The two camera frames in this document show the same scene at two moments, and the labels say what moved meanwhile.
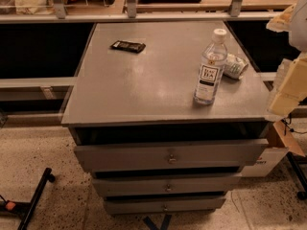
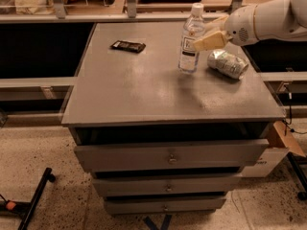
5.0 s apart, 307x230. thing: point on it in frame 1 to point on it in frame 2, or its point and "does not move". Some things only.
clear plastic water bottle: (213, 62) to (194, 30)
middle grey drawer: (155, 186) does not move
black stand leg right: (296, 175) does not move
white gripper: (299, 28) to (240, 25)
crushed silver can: (235, 67) does not move
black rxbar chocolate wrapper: (129, 46) does not move
